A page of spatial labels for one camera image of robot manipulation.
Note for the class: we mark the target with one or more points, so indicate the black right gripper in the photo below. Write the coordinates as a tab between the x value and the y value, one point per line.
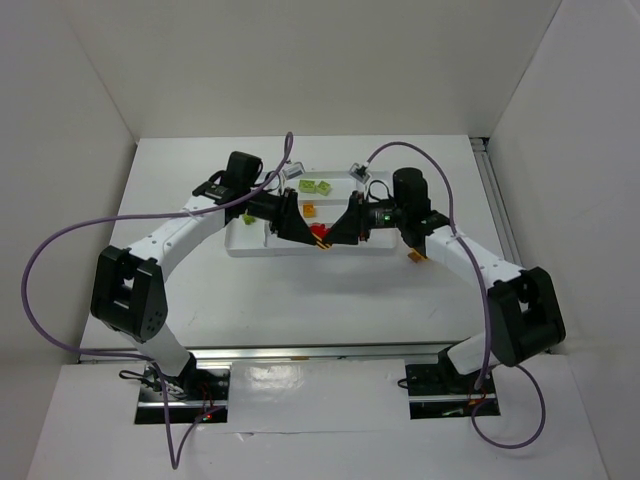
357	216

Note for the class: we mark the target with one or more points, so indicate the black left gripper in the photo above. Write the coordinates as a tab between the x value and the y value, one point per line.
288	214

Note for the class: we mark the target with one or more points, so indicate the orange face lego brick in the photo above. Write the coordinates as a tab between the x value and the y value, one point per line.
309	210

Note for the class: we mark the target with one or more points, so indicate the red lego brick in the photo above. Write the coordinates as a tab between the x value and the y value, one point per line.
319	230

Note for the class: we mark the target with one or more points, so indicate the pale green lego end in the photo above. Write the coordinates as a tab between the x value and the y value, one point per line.
307	186

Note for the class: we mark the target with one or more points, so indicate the brown 2x2 lego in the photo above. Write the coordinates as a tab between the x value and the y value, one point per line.
416	257

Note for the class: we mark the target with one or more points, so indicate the yellow striped lego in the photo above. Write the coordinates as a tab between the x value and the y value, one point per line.
323	246

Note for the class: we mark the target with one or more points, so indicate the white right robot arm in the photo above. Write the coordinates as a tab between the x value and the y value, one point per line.
521	310

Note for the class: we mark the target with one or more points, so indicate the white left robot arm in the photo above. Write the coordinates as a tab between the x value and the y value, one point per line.
129	288

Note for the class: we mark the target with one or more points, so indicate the white compartment sorting tray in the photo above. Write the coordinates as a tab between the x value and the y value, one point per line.
256	239

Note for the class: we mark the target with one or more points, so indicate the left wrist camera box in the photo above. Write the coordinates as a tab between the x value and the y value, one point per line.
293	170

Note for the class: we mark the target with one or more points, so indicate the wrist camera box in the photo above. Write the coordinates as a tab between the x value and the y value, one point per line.
293	170
360	173

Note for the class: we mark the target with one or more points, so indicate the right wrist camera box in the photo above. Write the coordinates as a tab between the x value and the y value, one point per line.
360	173

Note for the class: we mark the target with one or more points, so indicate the aluminium front rail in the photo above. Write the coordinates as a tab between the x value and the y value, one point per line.
326	351

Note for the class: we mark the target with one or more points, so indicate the aluminium side rail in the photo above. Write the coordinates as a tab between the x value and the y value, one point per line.
479	146

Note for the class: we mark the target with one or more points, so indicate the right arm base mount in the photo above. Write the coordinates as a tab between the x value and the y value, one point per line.
430	396

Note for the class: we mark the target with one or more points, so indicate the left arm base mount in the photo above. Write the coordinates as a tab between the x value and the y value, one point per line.
209	398

